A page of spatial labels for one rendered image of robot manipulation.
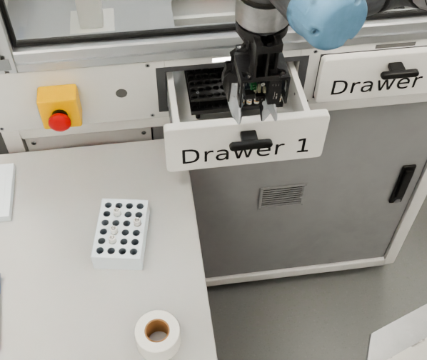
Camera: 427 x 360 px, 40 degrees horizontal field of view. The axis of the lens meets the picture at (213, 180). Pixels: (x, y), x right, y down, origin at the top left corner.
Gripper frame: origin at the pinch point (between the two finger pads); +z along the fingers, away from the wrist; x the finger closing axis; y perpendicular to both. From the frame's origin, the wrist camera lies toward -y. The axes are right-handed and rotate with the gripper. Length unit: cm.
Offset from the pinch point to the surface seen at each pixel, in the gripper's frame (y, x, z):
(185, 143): -0.9, -10.8, 7.4
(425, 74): -15.0, 39.1, 9.8
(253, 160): -0.8, 1.6, 13.6
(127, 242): 12.1, -22.5, 16.5
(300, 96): -9.8, 11.9, 7.2
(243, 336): -1, 5, 97
